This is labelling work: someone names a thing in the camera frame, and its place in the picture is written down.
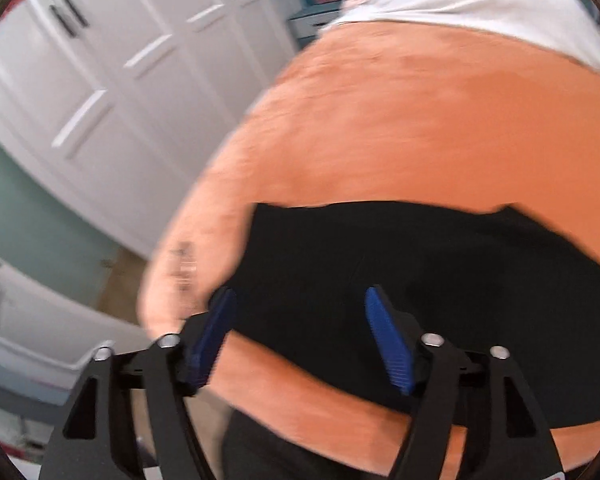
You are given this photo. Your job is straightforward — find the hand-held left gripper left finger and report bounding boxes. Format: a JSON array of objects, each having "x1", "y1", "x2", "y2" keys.
[{"x1": 39, "y1": 286, "x2": 239, "y2": 480}]

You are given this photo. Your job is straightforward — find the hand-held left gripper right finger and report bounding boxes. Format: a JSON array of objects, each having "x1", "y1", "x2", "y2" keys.
[{"x1": 364, "y1": 285, "x2": 567, "y2": 480}]

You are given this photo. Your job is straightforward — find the black pants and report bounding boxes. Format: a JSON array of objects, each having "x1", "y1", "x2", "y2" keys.
[{"x1": 225, "y1": 201, "x2": 600, "y2": 432}]

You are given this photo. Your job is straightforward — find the person's dark trousers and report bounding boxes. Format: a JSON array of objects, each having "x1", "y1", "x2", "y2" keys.
[{"x1": 222, "y1": 406, "x2": 366, "y2": 480}]

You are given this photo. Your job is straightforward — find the white plastic bin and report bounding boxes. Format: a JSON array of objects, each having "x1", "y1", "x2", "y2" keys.
[{"x1": 0, "y1": 242, "x2": 152, "y2": 411}]

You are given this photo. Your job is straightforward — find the orange blanket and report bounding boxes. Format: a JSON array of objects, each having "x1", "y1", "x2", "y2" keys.
[{"x1": 137, "y1": 22, "x2": 600, "y2": 480}]

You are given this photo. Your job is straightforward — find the white panelled wardrobe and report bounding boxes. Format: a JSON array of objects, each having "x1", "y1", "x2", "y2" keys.
[{"x1": 0, "y1": 0, "x2": 302, "y2": 261}]

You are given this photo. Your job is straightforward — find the teal bedside table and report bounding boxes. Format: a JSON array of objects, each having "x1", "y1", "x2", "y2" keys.
[{"x1": 287, "y1": 0, "x2": 347, "y2": 45}]

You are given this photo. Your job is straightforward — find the black wardrobe handle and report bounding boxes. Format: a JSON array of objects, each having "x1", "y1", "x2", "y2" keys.
[
  {"x1": 49, "y1": 4, "x2": 79, "y2": 39},
  {"x1": 62, "y1": 0, "x2": 90, "y2": 29}
]

